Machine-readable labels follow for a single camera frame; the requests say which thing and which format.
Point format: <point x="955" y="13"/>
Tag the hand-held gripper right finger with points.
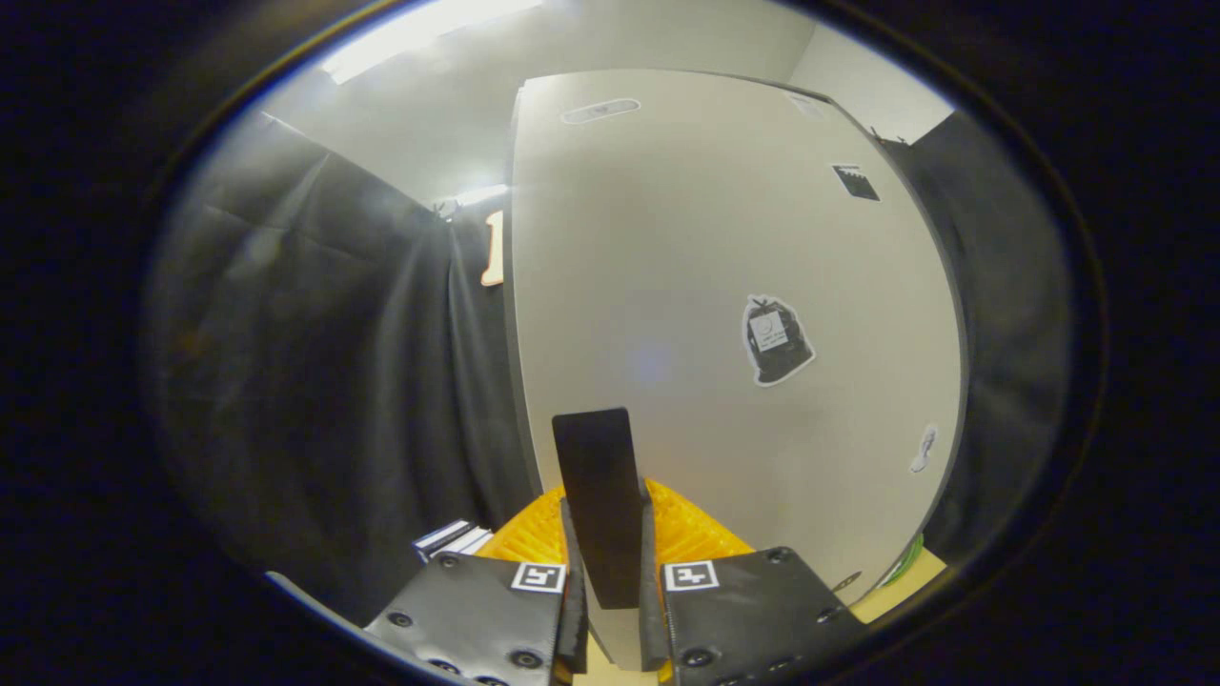
<point x="651" y="610"/>

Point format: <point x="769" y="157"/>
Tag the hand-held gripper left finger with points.
<point x="577" y="619"/>

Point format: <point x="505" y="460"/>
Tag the white shoe cabinet door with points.
<point x="686" y="248"/>

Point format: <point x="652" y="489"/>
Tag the blue book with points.
<point x="438" y="538"/>

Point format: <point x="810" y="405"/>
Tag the black backdrop cloth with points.
<point x="1001" y="314"/>
<point x="315" y="362"/>

